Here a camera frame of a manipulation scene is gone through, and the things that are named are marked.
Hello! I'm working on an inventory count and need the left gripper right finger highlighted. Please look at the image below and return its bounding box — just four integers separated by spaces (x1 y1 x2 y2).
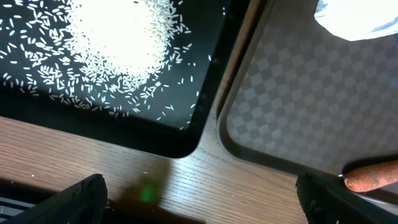
295 172 397 224

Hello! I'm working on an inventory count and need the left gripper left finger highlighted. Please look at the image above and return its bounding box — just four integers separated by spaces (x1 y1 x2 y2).
1 174 108 224

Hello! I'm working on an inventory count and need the orange carrot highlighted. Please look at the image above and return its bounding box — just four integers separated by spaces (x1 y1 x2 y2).
344 160 397 192

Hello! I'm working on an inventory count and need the white rice pile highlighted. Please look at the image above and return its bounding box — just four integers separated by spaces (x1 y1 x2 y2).
0 0 228 131

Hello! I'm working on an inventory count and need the white napkin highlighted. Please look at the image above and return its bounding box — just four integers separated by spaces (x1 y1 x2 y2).
314 0 397 41

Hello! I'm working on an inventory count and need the brown serving tray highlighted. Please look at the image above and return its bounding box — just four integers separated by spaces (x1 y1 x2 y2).
217 0 397 181

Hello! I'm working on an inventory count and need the black plastic tray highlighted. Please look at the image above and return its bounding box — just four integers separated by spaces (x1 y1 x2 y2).
1 1 249 158

